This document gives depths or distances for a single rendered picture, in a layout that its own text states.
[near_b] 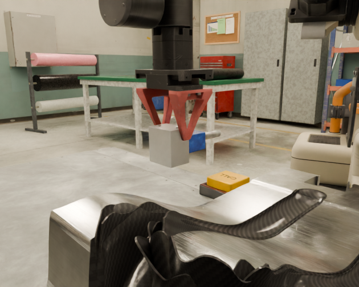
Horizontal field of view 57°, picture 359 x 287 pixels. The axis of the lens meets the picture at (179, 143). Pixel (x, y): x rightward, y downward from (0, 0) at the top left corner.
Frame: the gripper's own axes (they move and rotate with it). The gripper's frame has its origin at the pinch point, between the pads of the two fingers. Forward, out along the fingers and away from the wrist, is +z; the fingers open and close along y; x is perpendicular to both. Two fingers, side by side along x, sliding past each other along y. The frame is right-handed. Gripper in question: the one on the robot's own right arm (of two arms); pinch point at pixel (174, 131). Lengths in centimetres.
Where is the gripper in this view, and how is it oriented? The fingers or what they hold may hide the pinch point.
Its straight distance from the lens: 49.1
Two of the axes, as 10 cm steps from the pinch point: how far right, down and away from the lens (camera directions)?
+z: 0.1, 9.7, 2.5
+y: 6.8, 1.7, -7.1
